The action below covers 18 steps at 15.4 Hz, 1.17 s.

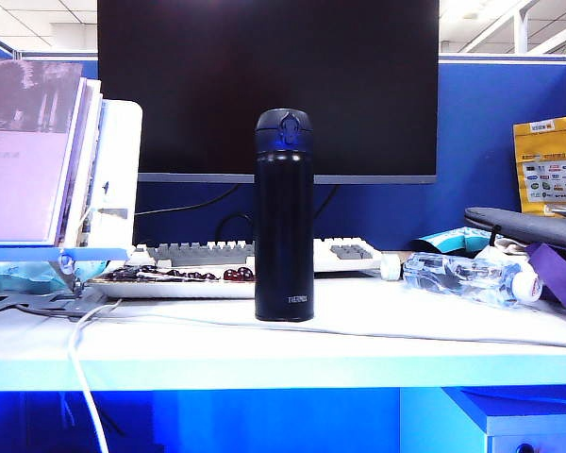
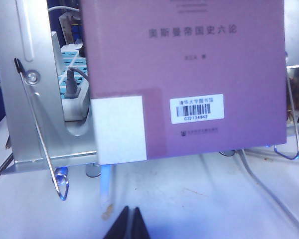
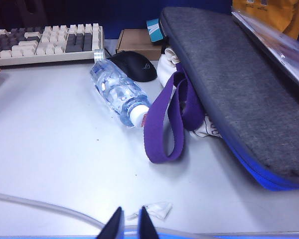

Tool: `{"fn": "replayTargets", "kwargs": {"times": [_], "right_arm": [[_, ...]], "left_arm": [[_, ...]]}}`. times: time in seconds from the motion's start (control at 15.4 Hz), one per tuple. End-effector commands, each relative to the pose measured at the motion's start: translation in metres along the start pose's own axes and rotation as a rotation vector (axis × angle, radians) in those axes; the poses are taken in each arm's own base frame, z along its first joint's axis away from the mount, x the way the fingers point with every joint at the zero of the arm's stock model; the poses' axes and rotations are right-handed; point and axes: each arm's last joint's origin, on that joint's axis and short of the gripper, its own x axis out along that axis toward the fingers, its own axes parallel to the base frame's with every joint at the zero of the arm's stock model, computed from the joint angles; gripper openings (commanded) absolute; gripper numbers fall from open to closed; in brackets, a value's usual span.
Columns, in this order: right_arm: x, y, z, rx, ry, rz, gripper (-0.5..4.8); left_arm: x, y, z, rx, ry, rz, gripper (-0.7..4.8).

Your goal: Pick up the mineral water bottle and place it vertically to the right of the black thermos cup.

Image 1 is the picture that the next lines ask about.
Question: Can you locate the thin grey cable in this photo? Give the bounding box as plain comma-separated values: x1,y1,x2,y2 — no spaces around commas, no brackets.
93,310,566,349

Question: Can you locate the looped black monitor cable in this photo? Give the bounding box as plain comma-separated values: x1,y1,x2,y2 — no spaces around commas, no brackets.
215,210,257,246

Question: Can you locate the white drawer cabinet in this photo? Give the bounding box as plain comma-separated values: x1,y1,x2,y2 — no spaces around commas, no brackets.
400,386,566,453

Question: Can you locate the grey metal stand base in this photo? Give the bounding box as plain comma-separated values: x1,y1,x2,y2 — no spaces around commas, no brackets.
0,276,124,318

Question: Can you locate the grey laptop sleeve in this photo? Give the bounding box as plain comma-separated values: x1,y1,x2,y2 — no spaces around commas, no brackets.
463,206,566,256

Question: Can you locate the white cable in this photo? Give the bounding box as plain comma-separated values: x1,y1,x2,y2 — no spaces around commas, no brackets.
68,297,124,453

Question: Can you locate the white metal frame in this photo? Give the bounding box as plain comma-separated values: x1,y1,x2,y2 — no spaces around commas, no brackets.
464,0,566,54

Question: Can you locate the yellow paper bag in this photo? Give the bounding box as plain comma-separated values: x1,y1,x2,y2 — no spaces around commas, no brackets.
512,112,566,218

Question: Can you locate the white oblong tray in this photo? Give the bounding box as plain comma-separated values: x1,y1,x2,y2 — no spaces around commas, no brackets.
88,271,257,299

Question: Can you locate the dark red bead bracelet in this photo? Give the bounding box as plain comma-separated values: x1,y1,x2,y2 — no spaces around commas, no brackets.
104,264,255,284

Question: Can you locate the white grey mechanical keyboard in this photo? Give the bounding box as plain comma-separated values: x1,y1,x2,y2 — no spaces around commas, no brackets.
130,236,383,274

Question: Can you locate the teal snack packet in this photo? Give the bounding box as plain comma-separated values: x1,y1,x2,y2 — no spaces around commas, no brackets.
410,225,494,254

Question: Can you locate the black thermos flask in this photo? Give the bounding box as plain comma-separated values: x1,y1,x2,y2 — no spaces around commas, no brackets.
254,108,316,324

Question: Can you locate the black computer monitor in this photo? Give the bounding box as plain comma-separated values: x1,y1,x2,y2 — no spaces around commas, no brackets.
96,0,441,185

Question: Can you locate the teal plastic pack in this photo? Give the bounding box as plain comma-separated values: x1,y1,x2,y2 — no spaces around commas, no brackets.
0,260,105,294

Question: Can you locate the purple cover book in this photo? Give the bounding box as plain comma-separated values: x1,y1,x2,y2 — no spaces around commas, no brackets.
0,57,103,246

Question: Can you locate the white tape roll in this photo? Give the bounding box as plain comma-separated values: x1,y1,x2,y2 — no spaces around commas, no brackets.
380,253,402,282

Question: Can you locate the clear mineral water bottle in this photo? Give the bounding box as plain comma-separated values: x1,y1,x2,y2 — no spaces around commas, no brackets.
402,251,544,310

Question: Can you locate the purple fabric strap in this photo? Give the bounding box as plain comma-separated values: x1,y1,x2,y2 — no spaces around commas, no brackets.
525,241,566,325

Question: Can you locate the white cloth bag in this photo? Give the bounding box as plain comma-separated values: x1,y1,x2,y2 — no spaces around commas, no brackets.
474,238,534,265

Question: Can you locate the long black monitor cable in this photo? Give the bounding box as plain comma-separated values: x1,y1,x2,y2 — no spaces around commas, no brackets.
134,182,241,217

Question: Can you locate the blue office partition panel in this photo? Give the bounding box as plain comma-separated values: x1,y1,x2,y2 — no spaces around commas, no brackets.
21,50,566,251

